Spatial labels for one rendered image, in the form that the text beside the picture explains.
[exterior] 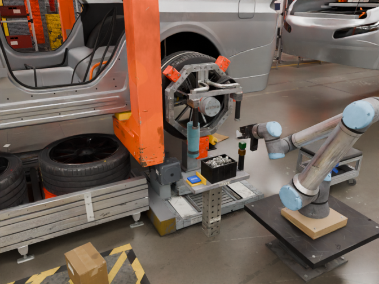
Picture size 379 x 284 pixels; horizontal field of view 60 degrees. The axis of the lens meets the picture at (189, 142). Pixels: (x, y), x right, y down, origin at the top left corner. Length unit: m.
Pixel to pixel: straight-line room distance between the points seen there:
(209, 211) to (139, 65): 1.06
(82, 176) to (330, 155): 1.55
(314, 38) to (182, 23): 2.49
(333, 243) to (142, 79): 1.43
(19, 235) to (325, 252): 1.79
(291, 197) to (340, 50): 2.96
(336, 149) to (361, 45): 2.94
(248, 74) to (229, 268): 1.69
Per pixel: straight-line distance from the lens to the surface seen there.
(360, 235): 2.19
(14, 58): 4.15
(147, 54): 1.99
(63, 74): 3.26
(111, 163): 2.36
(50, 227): 2.35
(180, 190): 2.66
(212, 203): 2.26
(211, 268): 2.21
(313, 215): 2.13
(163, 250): 2.33
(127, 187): 2.33
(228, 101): 2.55
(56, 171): 2.39
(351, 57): 4.58
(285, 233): 2.05
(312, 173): 1.81
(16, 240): 2.37
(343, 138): 1.66
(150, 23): 1.98
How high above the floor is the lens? 1.55
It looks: 24 degrees down
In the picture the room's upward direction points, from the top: straight up
